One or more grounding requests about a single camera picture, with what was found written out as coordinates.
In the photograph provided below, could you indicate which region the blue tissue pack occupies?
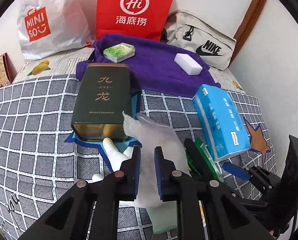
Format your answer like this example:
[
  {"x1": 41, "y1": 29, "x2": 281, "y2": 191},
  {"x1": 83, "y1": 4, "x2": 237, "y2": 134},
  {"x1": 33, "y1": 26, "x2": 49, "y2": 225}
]
[{"x1": 193, "y1": 85, "x2": 250, "y2": 161}]

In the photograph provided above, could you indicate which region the green black packet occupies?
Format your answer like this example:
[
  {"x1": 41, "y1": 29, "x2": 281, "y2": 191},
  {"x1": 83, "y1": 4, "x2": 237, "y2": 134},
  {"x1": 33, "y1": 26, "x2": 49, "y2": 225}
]
[{"x1": 184, "y1": 138, "x2": 224, "y2": 183}]

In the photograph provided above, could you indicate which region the pale green cloth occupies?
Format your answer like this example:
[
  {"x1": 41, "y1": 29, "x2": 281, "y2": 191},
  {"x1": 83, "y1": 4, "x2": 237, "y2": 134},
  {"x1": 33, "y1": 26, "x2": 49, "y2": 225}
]
[{"x1": 146, "y1": 202, "x2": 177, "y2": 235}]

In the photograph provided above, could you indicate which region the grey checked bed sheet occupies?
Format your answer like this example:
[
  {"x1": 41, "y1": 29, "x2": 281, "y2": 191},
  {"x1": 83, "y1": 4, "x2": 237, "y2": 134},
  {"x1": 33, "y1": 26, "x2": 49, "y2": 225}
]
[{"x1": 0, "y1": 48, "x2": 278, "y2": 239}]

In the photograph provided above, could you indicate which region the dark green tea tin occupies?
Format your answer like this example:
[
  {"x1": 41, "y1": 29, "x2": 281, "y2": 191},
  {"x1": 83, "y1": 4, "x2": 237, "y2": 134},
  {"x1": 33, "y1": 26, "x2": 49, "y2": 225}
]
[{"x1": 71, "y1": 63, "x2": 131, "y2": 142}]

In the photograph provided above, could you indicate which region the white sponge block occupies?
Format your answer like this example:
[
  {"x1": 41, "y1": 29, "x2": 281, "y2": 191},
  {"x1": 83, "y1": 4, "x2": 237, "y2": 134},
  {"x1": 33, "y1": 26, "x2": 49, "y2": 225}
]
[{"x1": 174, "y1": 53, "x2": 203, "y2": 76}]

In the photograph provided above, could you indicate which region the purple towel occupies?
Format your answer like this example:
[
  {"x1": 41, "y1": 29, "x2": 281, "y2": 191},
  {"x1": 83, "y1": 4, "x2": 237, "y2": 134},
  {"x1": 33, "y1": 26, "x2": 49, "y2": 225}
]
[{"x1": 76, "y1": 34, "x2": 221, "y2": 98}]

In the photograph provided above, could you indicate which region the beige Nike waist bag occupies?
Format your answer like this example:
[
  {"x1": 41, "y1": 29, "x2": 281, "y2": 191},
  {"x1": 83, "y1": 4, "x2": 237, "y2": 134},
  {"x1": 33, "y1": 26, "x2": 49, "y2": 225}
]
[{"x1": 165, "y1": 10, "x2": 236, "y2": 70}]

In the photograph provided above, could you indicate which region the green white soap box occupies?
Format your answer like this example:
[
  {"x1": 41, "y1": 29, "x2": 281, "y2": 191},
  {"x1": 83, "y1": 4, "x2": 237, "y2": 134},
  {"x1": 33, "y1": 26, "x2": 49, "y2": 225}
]
[{"x1": 103, "y1": 43, "x2": 135, "y2": 63}]

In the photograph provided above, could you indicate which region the brown cardboard picture box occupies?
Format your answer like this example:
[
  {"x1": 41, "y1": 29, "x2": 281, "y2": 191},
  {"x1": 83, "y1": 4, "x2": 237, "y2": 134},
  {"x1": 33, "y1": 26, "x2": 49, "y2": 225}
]
[{"x1": 0, "y1": 53, "x2": 13, "y2": 88}]

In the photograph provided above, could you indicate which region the red Haidilao paper bag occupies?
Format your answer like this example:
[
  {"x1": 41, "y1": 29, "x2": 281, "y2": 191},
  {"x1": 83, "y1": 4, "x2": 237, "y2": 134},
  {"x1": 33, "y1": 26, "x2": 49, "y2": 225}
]
[{"x1": 96, "y1": 0, "x2": 173, "y2": 41}]

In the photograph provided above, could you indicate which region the white Miniso plastic bag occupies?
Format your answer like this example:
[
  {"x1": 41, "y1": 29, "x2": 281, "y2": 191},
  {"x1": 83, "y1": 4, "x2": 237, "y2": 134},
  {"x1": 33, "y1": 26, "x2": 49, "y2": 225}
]
[{"x1": 17, "y1": 0, "x2": 92, "y2": 61}]

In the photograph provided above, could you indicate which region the brown wooden door frame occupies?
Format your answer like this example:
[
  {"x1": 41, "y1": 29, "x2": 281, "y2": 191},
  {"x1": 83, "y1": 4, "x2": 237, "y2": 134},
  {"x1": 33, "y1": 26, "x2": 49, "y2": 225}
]
[{"x1": 229, "y1": 0, "x2": 267, "y2": 64}]

